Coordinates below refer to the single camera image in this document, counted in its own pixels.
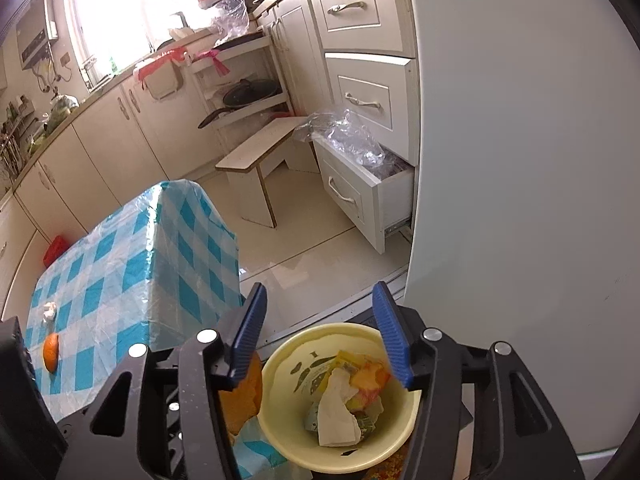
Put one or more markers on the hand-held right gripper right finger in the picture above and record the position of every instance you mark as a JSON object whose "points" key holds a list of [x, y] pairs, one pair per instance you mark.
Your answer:
{"points": [[392, 340]]}

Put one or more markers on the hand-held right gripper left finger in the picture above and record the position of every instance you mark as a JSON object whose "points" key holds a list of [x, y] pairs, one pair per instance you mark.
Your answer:
{"points": [[247, 340]]}

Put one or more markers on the pale yellow plastic bin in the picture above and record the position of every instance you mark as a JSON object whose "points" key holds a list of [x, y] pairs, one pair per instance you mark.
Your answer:
{"points": [[285, 410]]}

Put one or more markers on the white tissue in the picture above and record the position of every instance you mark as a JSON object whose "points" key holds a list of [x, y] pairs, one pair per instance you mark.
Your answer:
{"points": [[340, 415]]}

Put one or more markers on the orange object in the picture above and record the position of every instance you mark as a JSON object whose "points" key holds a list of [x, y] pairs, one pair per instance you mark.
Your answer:
{"points": [[242, 395]]}

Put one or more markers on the orange fruit piece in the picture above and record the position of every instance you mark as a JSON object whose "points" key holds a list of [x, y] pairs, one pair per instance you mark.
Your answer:
{"points": [[51, 352]]}

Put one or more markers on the clear plastic sheet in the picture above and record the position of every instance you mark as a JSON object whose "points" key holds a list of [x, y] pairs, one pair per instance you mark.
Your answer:
{"points": [[135, 310]]}

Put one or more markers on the blue checked tablecloth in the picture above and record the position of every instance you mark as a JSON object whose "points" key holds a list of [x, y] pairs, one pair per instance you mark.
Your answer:
{"points": [[125, 280]]}

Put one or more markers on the open white drawer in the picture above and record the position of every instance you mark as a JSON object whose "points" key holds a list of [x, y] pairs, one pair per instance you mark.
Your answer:
{"points": [[350, 195]]}

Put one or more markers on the red bag on floor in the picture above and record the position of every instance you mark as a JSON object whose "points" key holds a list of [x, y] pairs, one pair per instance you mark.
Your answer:
{"points": [[55, 250]]}

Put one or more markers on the white wooden stool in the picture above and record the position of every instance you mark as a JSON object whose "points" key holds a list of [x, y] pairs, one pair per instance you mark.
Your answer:
{"points": [[260, 147]]}

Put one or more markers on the white refrigerator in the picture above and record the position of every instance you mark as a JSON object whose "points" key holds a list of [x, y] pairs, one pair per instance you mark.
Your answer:
{"points": [[500, 160]]}

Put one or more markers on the clear plastic bags bundle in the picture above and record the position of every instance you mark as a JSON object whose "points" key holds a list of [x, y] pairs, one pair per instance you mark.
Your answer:
{"points": [[345, 135]]}

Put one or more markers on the white shelf rack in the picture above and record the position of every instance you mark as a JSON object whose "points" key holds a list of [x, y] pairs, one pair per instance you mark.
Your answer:
{"points": [[235, 110]]}

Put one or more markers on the white door cabinet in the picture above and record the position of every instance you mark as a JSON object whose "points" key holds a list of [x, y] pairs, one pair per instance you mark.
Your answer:
{"points": [[130, 135]]}

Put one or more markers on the black pan with lid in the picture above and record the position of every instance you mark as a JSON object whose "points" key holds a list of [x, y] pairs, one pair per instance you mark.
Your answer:
{"points": [[250, 94]]}

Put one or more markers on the red lined hanging bin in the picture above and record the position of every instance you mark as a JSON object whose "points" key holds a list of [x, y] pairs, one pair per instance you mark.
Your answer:
{"points": [[160, 75]]}

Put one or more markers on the red ribbon cloth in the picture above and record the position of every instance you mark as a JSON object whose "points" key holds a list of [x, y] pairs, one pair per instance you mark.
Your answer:
{"points": [[215, 60]]}

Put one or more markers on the bag of green vegetables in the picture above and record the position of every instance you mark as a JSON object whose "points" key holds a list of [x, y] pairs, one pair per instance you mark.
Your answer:
{"points": [[57, 117]]}

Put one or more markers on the white narrow drawer cabinet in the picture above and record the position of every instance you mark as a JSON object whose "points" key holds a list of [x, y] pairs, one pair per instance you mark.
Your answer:
{"points": [[365, 25]]}

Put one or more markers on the clear plastic bag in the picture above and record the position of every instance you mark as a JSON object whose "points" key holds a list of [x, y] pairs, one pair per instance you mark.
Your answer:
{"points": [[232, 17]]}

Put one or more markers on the kitchen window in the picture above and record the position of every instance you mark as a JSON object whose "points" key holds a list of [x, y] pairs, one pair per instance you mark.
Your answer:
{"points": [[135, 5]]}

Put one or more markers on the white water heater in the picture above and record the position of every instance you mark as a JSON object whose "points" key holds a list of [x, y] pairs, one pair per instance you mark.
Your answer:
{"points": [[37, 30]]}

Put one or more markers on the wall utensil rack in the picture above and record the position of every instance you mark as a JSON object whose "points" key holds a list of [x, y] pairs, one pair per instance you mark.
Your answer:
{"points": [[10, 145]]}

